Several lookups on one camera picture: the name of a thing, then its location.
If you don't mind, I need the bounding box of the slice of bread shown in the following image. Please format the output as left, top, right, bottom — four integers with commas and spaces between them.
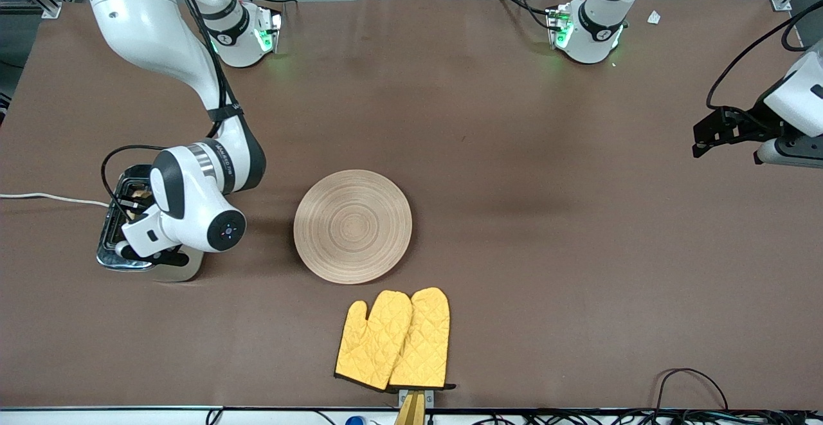
129, 184, 154, 221

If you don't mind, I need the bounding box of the round wooden plate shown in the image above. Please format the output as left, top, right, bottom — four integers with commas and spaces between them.
293, 169, 413, 285

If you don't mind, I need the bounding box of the cream and chrome toaster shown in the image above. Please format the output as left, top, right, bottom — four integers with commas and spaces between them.
96, 163, 206, 282

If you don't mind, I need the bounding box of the large table cover mat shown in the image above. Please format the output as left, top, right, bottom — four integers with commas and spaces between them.
0, 0, 823, 410

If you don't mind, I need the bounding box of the yellow quilted oven mitt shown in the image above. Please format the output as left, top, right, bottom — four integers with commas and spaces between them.
334, 290, 413, 392
388, 287, 457, 391

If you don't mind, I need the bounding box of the wooden stick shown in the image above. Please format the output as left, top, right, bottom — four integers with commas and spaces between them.
393, 392, 426, 425

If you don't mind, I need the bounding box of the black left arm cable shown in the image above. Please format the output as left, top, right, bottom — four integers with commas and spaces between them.
705, 0, 823, 112

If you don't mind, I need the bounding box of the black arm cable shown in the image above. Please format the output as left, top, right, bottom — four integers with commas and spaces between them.
101, 0, 242, 220
705, 0, 823, 112

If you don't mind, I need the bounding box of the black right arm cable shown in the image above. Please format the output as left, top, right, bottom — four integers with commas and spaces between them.
101, 0, 242, 220

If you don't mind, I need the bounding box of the white toaster power cable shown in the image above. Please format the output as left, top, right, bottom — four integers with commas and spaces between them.
0, 192, 111, 208

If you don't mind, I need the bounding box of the left arm base connector bracket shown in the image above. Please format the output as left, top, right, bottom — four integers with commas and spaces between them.
547, 4, 574, 51

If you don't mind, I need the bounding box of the right arm base connector bracket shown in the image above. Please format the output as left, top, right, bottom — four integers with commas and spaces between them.
254, 6, 284, 54

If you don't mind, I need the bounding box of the black looped cable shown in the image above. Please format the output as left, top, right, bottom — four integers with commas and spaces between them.
655, 368, 730, 413

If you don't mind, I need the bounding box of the black cable bundle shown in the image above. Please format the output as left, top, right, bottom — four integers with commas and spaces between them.
473, 409, 823, 425

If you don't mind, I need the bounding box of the small metal bracket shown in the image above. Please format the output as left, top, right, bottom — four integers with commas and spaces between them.
399, 388, 435, 408

